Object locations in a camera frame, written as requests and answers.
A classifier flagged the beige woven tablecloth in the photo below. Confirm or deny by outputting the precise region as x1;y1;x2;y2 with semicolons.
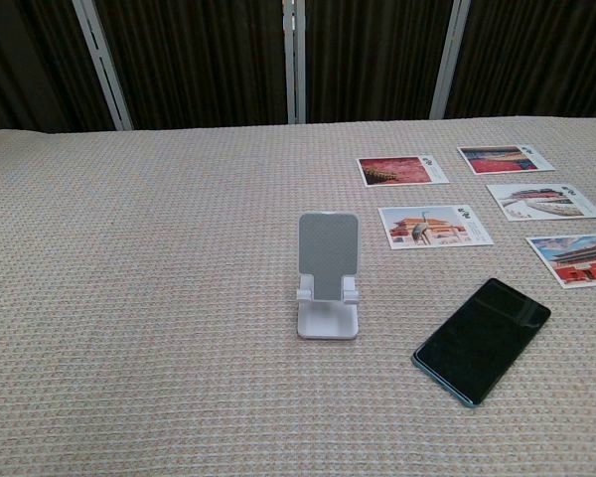
0;115;596;477

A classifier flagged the postcard with snowy palace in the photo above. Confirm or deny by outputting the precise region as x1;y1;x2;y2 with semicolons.
485;183;596;223

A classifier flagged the black smartphone teal edge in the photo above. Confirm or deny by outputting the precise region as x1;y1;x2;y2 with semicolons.
411;277;552;409

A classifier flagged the postcard with red gate tower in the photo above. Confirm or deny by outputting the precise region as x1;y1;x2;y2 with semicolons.
524;233;596;290

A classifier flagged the white folding phone stand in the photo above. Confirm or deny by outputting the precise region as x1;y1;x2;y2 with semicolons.
295;212;360;342

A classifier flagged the postcard with red palace roofs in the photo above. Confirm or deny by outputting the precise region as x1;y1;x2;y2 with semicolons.
456;144;551;176

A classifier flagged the postcard with red wall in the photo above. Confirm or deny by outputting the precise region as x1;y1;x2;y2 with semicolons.
356;154;451;188

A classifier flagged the white partition frame post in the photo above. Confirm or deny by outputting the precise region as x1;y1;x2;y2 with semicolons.
72;0;134;132
281;0;307;125
428;0;473;120

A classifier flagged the orange palace gate postcard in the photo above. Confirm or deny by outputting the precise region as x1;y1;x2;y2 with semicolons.
377;204;495;249

